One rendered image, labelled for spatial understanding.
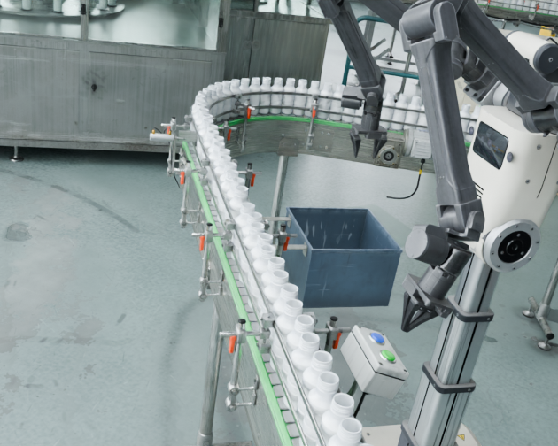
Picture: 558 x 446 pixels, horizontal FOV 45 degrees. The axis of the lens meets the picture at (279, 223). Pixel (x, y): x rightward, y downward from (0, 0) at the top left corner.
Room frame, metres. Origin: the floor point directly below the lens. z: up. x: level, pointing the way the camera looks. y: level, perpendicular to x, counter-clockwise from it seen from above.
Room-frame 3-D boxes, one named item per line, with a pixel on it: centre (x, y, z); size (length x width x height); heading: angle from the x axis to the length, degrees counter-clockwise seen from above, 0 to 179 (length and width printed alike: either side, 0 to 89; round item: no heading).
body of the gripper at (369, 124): (2.06, -0.24, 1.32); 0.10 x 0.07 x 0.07; 105
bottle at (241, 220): (1.64, 0.09, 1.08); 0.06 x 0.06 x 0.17
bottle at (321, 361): (1.02, -0.12, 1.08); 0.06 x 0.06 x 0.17
